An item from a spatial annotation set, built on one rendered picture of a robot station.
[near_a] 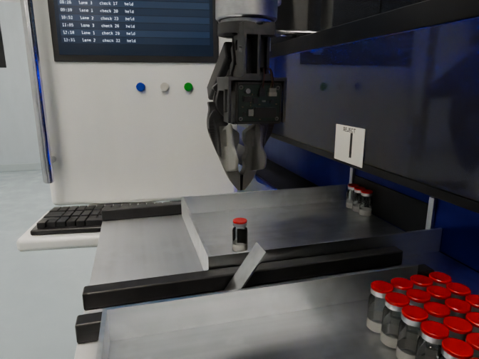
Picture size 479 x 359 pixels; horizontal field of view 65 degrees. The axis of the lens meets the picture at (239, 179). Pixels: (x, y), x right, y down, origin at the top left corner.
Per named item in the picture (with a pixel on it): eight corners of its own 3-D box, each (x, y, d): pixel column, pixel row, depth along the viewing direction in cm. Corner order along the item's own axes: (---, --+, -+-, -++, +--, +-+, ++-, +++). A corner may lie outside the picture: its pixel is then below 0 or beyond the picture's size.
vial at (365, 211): (366, 212, 71) (368, 189, 70) (373, 216, 69) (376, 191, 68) (356, 213, 70) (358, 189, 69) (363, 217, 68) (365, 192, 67)
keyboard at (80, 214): (214, 206, 99) (213, 197, 98) (219, 226, 86) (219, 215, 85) (51, 214, 93) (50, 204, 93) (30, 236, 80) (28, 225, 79)
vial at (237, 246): (244, 246, 56) (244, 218, 55) (249, 251, 54) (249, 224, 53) (230, 247, 56) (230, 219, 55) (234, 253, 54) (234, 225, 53)
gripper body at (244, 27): (225, 129, 43) (226, 16, 40) (210, 122, 51) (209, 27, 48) (286, 127, 45) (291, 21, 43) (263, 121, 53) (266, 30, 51)
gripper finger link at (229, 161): (227, 201, 47) (227, 127, 45) (217, 188, 53) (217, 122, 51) (250, 199, 48) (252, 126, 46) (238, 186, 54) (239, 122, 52)
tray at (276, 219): (344, 200, 79) (345, 184, 78) (439, 251, 55) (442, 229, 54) (181, 214, 70) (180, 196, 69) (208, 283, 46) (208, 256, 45)
